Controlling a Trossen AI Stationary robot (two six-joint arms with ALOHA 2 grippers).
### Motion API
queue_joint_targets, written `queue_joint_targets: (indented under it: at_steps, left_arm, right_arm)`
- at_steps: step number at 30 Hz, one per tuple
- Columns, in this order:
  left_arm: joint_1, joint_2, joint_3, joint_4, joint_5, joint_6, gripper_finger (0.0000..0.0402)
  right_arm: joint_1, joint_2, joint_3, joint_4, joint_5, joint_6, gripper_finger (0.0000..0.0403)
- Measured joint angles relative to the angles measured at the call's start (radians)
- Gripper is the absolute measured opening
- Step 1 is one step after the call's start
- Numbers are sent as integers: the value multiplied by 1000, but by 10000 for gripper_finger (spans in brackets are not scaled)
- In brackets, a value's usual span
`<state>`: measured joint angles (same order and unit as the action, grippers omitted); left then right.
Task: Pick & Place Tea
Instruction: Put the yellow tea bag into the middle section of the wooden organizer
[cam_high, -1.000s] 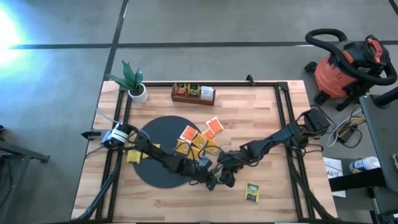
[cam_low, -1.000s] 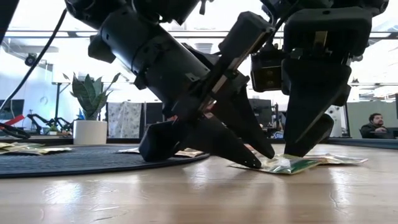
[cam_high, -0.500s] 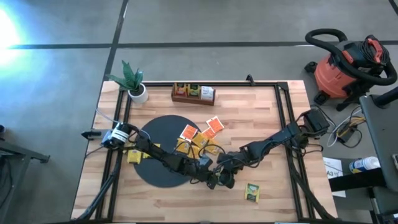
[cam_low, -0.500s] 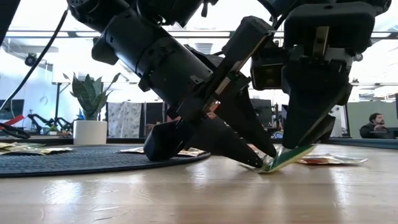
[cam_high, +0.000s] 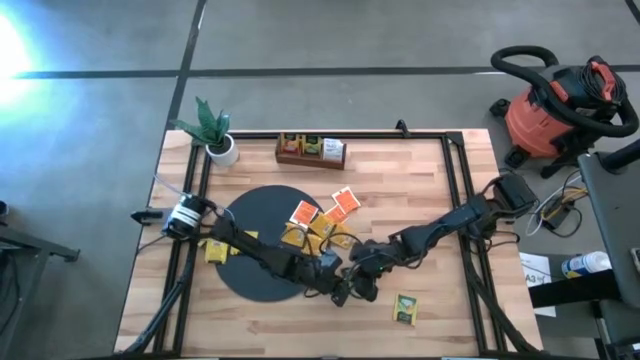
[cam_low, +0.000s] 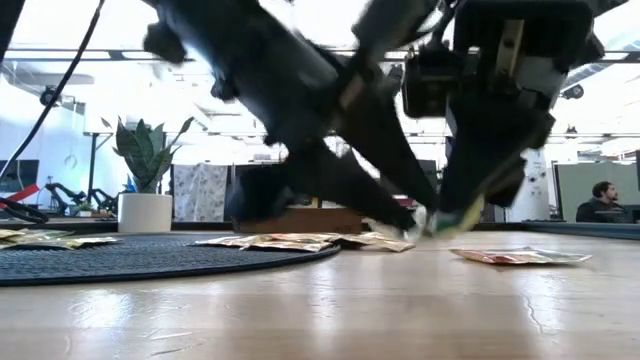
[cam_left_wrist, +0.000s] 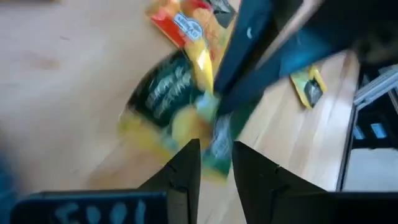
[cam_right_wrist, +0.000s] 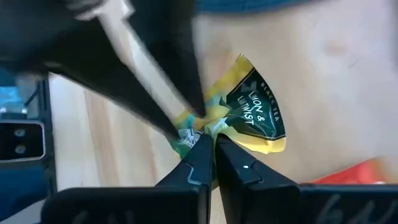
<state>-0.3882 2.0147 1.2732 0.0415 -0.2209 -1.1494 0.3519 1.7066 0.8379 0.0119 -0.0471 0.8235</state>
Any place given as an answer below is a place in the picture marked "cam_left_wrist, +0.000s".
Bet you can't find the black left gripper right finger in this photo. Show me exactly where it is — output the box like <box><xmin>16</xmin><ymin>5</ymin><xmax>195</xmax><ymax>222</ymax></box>
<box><xmin>232</xmin><ymin>141</ymin><xmax>327</xmax><ymax>224</ymax></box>

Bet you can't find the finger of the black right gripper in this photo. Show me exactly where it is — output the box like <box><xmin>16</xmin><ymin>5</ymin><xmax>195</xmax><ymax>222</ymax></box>
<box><xmin>219</xmin><ymin>37</ymin><xmax>358</xmax><ymax>114</ymax></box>
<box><xmin>214</xmin><ymin>0</ymin><xmax>304</xmax><ymax>93</ymax></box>

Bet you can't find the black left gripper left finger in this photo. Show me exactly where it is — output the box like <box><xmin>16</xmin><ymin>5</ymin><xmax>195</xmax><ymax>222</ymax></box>
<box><xmin>138</xmin><ymin>139</ymin><xmax>201</xmax><ymax>224</ymax></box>

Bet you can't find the red yellow tea packet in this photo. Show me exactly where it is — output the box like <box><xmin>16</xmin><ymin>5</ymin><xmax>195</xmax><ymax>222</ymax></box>
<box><xmin>145</xmin><ymin>0</ymin><xmax>240</xmax><ymax>94</ymax></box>

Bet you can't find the dark green tea packet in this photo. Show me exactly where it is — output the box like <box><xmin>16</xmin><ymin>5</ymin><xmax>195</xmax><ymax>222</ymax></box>
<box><xmin>118</xmin><ymin>49</ymin><xmax>237</xmax><ymax>181</ymax></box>

